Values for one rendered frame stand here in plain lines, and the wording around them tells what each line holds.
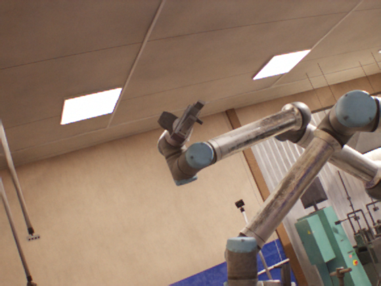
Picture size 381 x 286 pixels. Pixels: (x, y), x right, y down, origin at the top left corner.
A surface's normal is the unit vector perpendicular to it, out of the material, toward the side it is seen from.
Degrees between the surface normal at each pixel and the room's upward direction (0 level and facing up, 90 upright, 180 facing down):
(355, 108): 87
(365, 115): 87
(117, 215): 90
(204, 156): 90
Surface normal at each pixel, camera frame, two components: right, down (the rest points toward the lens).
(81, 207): 0.35, -0.33
